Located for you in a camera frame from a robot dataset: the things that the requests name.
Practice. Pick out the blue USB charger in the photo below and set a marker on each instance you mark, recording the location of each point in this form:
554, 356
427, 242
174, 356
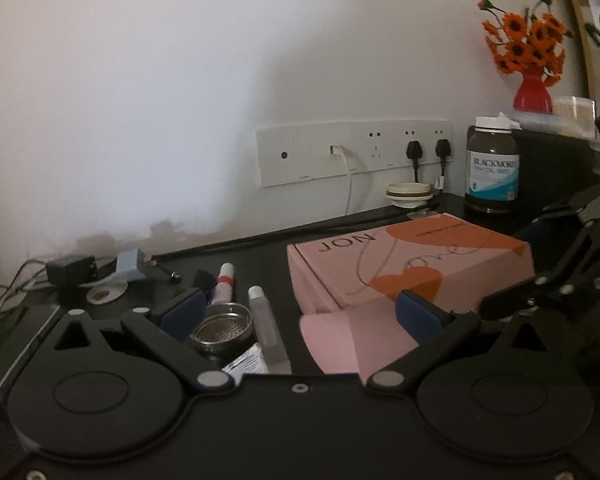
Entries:
131, 264

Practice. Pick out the orange artificial flowers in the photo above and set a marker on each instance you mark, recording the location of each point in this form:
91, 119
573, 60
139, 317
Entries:
527, 40

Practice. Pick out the white round disc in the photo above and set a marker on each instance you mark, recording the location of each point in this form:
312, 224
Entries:
107, 292

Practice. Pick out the brown supplement bottle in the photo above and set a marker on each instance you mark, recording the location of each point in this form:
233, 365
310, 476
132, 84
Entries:
492, 170

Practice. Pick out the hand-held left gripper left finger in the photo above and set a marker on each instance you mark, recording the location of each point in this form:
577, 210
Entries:
182, 312

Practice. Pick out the black desktop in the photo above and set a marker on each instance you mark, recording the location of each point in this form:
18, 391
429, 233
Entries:
260, 256

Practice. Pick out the red striped white tube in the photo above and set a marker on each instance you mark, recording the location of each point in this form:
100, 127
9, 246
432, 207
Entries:
225, 285

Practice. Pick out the black smartphone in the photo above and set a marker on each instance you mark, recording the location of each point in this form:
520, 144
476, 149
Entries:
10, 355

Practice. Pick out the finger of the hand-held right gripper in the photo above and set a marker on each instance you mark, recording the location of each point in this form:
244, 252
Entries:
565, 212
540, 295

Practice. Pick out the red vase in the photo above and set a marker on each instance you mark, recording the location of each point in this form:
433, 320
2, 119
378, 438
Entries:
531, 95

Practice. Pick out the beige suction cup holder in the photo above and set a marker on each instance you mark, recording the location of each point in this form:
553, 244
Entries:
410, 195

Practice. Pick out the metal tea strainer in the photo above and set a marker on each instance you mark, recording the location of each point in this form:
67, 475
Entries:
220, 330

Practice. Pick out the wooden frame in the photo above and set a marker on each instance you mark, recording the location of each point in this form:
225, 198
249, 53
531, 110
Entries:
580, 10

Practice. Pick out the black power adapter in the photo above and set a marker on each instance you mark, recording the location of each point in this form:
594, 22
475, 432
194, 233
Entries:
72, 271

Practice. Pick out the clear cotton swab box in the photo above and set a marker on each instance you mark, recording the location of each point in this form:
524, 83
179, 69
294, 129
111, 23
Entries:
575, 115

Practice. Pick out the black glossy cabinet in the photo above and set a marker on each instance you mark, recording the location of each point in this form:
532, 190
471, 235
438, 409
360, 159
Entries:
550, 175

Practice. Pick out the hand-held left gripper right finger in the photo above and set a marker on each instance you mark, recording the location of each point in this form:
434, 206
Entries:
420, 317

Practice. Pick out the white wall socket panel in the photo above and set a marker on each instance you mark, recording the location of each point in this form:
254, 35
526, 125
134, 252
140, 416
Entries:
300, 150

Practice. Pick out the black power plug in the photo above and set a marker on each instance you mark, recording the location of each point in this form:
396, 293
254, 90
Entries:
413, 152
443, 150

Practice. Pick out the black hair scrunchie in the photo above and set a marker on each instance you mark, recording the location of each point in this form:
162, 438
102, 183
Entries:
205, 280

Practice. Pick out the pink cardboard box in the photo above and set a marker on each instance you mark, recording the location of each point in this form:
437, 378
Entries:
340, 280

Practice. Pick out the clear tube white cap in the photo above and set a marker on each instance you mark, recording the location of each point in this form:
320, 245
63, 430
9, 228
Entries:
267, 330

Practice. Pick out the white sachet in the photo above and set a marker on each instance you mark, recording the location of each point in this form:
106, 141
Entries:
247, 360

